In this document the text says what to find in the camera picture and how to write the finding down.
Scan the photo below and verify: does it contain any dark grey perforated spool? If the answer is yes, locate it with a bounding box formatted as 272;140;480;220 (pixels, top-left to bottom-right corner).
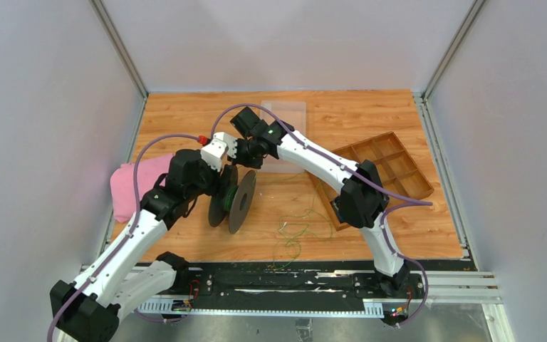
208;165;256;234

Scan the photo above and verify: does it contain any green wire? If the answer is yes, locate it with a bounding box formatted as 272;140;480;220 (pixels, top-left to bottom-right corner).
222;172;335;271

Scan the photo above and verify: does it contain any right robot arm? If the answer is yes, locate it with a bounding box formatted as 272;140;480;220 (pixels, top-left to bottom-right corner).
230;104;409;297

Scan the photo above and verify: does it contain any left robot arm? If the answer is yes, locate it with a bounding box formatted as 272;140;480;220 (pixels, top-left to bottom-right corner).
47;144;228;341

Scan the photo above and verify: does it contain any translucent plastic tray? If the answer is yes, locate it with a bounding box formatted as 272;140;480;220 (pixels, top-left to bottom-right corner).
256;99;308;175

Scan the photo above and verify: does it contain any pink cloth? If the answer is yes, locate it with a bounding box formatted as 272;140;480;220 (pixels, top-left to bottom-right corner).
110;153;174;223

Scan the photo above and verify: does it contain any wooden compartment tray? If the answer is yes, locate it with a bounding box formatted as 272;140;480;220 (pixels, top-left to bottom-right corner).
308;132;434;232

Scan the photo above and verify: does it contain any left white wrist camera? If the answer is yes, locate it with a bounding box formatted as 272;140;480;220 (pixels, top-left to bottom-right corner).
200;132;238;172

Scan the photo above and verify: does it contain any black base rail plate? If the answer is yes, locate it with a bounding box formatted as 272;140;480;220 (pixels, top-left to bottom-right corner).
162;260;424;313

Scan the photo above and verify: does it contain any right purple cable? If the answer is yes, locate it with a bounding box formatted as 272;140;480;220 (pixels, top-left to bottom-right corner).
210;103;434;326

